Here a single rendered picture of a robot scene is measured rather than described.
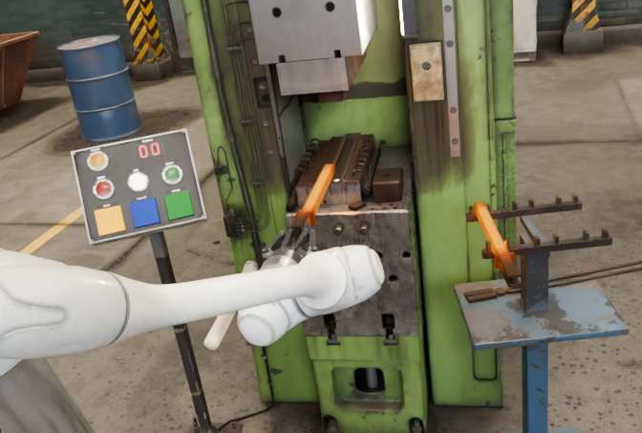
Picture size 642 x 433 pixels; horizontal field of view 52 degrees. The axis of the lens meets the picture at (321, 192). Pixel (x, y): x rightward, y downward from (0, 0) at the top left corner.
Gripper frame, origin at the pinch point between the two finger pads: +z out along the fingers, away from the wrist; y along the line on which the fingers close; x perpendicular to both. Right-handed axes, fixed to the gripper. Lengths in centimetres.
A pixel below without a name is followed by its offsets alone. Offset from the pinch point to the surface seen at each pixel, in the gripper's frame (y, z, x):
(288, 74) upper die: -9, 44, 26
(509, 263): 47.8, 1.0, -12.2
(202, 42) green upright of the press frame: -39, 59, 35
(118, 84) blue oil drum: -271, 421, -63
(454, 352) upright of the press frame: 32, 57, -82
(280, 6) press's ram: -8, 45, 45
